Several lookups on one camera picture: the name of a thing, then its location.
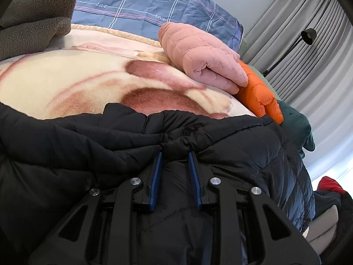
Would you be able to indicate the pink quilted jacket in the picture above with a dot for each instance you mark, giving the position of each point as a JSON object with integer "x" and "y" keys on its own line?
{"x": 198, "y": 52}

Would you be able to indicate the brown fleece garment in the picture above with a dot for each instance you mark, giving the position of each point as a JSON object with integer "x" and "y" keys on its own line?
{"x": 35, "y": 19}

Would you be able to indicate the black puffer jacket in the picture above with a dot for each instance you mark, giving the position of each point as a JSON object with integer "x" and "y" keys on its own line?
{"x": 82, "y": 149}

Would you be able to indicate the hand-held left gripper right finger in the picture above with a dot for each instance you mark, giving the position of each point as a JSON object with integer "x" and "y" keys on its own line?
{"x": 194, "y": 179}

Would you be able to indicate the blue plaid sheet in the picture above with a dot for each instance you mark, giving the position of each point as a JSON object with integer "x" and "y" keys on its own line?
{"x": 138, "y": 0}

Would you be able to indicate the cream pink plush blanket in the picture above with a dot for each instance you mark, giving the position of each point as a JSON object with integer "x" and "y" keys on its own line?
{"x": 69, "y": 82}

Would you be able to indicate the teal fleece garment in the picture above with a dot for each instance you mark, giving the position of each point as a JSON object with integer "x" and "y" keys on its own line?
{"x": 297, "y": 124}

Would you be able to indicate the orange puffer jacket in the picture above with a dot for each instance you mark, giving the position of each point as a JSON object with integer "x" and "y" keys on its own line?
{"x": 259, "y": 93}

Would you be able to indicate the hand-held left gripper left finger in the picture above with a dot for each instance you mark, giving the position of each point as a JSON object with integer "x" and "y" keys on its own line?
{"x": 155, "y": 176}

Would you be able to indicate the grey curtain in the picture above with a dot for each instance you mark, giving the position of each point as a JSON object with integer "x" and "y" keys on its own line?
{"x": 317, "y": 82}

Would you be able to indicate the beige cloth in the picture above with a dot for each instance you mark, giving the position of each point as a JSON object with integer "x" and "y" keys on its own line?
{"x": 325, "y": 223}

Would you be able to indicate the dark cloth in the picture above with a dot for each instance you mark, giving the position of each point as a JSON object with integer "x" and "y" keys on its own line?
{"x": 344, "y": 215}

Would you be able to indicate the black floor lamp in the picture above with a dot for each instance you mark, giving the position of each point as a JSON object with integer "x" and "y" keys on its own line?
{"x": 308, "y": 36}

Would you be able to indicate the red cloth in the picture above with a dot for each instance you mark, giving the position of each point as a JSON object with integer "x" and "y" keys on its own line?
{"x": 329, "y": 185}

